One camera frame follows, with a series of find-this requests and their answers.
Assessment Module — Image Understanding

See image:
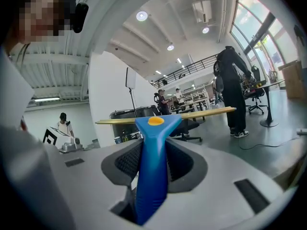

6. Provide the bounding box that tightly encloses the fluorescent tube light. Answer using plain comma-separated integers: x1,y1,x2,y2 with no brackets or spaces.
33,96,61,103

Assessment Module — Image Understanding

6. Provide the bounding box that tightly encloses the large window frame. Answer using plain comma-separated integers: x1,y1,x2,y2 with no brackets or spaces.
229,0,290,81

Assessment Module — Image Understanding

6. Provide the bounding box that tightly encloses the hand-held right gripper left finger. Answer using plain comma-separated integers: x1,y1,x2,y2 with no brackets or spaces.
101,139,144,186

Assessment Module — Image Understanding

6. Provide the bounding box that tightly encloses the black office chair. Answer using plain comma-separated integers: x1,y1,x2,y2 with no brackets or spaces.
167,118,203,143
245,65,269,115

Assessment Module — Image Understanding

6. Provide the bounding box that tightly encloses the black floor cable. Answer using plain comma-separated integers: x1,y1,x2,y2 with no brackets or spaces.
238,135,302,151

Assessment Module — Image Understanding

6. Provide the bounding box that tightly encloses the black round bin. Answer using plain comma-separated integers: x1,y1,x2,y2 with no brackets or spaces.
109,106,157,142

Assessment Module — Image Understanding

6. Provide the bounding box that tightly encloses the round pedestal table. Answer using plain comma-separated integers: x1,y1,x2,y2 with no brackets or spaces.
244,79,286,128

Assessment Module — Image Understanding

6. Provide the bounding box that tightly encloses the ceiling air conditioner unit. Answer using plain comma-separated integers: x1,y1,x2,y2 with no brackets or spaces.
191,0,213,23

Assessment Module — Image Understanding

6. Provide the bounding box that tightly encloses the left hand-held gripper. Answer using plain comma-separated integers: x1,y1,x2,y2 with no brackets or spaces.
42,126,84,153

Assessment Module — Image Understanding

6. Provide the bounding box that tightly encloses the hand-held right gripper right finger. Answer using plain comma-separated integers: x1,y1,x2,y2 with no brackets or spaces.
166,138,208,194

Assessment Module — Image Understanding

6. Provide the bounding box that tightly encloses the person's head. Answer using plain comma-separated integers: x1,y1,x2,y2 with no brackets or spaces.
4,0,78,48

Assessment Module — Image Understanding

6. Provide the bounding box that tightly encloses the white shelving rack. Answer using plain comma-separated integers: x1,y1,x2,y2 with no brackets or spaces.
181,84,210,111

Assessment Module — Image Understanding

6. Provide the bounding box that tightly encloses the black mezzanine railing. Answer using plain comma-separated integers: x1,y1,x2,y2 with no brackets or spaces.
153,53,219,86

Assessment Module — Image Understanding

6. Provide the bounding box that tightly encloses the black head-mounted camera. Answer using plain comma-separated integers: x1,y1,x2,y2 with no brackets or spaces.
71,1,90,34

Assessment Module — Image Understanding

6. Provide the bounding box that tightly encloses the person's white shirt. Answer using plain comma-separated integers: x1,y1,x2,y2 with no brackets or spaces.
0,46,35,132

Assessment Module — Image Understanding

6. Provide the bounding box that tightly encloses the cardboard box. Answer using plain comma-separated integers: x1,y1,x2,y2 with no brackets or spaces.
278,59,306,100

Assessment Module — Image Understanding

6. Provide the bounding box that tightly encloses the blue squeegee with brass blade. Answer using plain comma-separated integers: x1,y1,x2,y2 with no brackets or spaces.
95,106,237,226

